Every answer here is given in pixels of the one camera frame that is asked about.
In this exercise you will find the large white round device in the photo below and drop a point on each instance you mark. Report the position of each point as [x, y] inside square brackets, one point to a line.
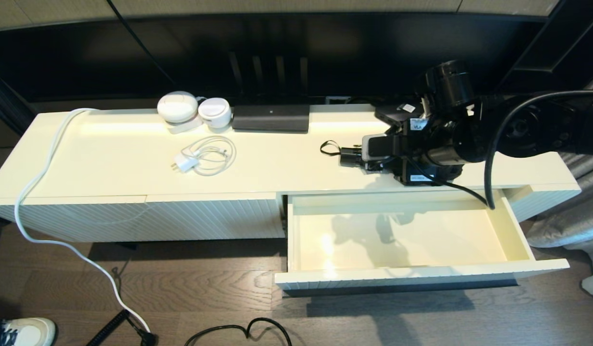
[177, 106]

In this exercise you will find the white USB charger adapter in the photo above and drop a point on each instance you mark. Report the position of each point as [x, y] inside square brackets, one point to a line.
[187, 162]

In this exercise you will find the black shelf unit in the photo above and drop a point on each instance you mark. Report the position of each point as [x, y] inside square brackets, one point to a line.
[565, 48]

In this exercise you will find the black set-top box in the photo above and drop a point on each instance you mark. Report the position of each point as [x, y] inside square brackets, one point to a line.
[392, 113]

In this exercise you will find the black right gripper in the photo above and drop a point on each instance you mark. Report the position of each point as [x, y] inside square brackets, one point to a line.
[428, 154]

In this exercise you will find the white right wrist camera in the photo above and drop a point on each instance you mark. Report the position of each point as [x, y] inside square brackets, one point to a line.
[368, 146]

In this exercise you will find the grey pleated curtain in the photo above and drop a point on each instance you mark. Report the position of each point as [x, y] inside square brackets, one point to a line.
[565, 226]

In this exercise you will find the white fluted drawer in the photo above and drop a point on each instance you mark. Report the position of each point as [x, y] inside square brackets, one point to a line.
[397, 240]

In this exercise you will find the white sneaker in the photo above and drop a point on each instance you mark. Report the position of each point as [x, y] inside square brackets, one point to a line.
[30, 331]

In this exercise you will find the black television screen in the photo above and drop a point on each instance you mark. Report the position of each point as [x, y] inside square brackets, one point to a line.
[325, 53]

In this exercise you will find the white TV cabinet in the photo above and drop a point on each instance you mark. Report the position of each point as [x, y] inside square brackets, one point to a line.
[133, 163]

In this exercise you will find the black router with antennas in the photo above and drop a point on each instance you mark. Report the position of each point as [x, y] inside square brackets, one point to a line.
[270, 119]

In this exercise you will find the black umbrella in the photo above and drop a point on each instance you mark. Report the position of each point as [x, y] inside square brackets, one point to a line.
[349, 156]

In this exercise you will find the small white round device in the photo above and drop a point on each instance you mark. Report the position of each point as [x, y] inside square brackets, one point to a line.
[215, 113]

